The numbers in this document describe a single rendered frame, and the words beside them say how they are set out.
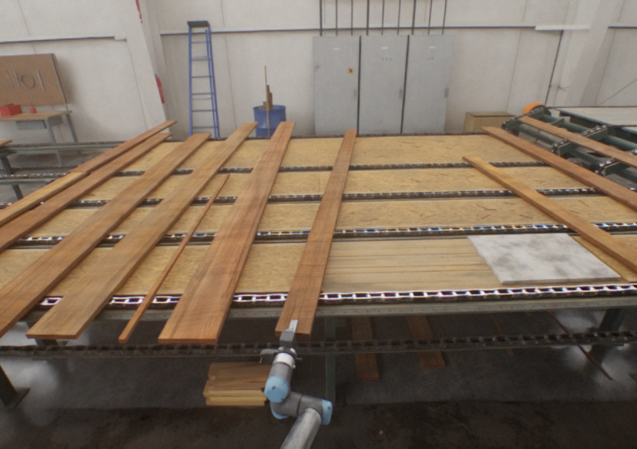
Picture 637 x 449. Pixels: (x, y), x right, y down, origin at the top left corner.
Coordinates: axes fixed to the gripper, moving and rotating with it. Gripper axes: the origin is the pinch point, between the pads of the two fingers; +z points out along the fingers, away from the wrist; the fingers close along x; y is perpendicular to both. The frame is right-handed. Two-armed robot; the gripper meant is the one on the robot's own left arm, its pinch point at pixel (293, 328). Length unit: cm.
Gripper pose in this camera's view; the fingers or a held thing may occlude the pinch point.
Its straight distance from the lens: 150.6
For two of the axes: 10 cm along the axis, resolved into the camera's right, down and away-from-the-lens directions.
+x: -0.2, -8.9, -4.5
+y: 9.9, 0.5, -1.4
